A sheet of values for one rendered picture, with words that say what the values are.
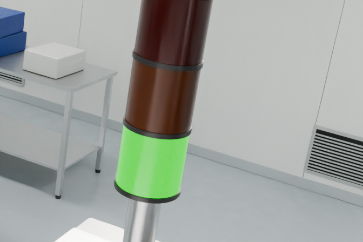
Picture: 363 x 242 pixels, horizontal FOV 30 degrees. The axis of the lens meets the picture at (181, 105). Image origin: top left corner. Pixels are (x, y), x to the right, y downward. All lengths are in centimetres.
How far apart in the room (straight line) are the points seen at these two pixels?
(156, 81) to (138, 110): 3
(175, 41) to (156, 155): 8
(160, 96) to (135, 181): 7
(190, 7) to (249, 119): 576
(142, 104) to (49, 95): 662
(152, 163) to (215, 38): 568
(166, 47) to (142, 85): 3
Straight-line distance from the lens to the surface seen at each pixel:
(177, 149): 48
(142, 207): 51
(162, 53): 45
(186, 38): 45
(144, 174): 48
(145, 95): 47
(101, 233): 65
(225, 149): 636
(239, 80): 615
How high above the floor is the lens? 242
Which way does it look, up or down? 18 degrees down
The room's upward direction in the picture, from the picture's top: 10 degrees clockwise
